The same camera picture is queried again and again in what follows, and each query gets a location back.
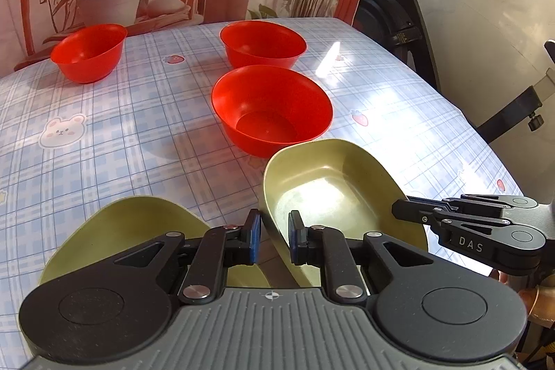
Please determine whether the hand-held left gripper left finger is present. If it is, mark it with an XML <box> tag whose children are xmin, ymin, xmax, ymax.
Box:
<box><xmin>113</xmin><ymin>209</ymin><xmax>262</xmax><ymax>306</ymax></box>

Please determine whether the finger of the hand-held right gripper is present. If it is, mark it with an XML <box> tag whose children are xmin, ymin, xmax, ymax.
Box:
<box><xmin>392</xmin><ymin>198</ymin><xmax>548</xmax><ymax>263</ymax></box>
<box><xmin>441</xmin><ymin>193</ymin><xmax>541</xmax><ymax>212</ymax></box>

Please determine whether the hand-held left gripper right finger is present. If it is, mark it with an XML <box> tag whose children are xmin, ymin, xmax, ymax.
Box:
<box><xmin>288</xmin><ymin>210</ymin><xmax>434</xmax><ymax>306</ymax></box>

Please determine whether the yellow-green oval plate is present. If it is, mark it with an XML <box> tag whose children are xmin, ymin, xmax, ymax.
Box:
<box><xmin>39</xmin><ymin>197</ymin><xmax>272</xmax><ymax>289</ymax></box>
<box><xmin>259</xmin><ymin>139</ymin><xmax>430</xmax><ymax>289</ymax></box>

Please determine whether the person's right hand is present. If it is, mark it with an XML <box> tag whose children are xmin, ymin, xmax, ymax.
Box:
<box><xmin>498</xmin><ymin>269</ymin><xmax>555</xmax><ymax>325</ymax></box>

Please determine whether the red plastic bowl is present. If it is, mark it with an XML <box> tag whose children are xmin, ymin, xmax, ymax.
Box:
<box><xmin>211</xmin><ymin>65</ymin><xmax>334</xmax><ymax>158</ymax></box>
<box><xmin>50</xmin><ymin>23</ymin><xmax>128</xmax><ymax>84</ymax></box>
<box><xmin>219</xmin><ymin>20</ymin><xmax>308</xmax><ymax>72</ymax></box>

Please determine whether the black exercise bike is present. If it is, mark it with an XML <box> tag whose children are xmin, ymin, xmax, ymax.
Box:
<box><xmin>353</xmin><ymin>0</ymin><xmax>555</xmax><ymax>145</ymax></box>

